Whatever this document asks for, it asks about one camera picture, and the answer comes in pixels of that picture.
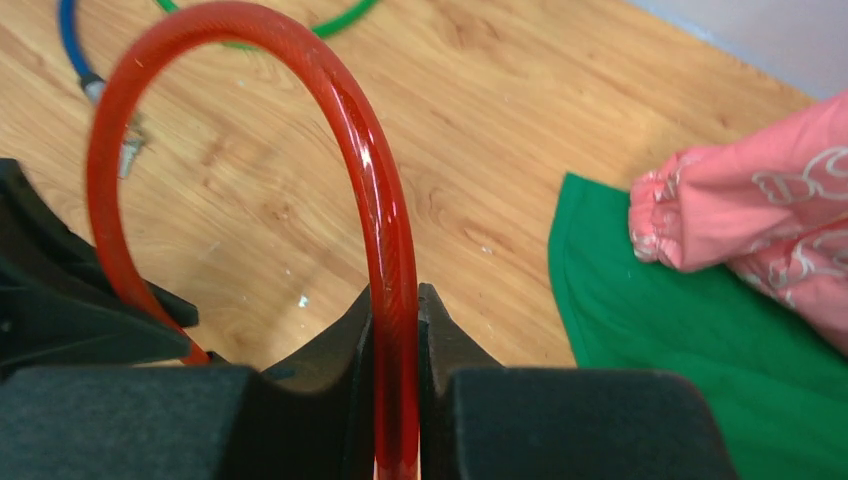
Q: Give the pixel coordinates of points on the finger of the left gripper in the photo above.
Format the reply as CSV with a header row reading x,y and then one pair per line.
x,y
57,307

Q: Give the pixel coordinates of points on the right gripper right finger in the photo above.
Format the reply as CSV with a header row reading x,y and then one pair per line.
x,y
483,420

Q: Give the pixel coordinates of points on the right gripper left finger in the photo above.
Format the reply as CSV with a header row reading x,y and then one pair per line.
x,y
309,416

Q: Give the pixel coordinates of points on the red cable lock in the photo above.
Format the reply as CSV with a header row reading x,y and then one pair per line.
x,y
372,171

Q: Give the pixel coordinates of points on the green t-shirt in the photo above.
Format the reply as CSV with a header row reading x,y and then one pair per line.
x,y
777,390

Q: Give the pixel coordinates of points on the pink patterned garment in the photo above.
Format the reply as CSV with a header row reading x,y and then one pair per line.
x,y
771,206

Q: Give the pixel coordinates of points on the blue cable lock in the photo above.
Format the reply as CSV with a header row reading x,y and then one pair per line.
x,y
93,85

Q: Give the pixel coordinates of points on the green cable lock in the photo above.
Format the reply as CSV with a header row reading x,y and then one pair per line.
x,y
331,23

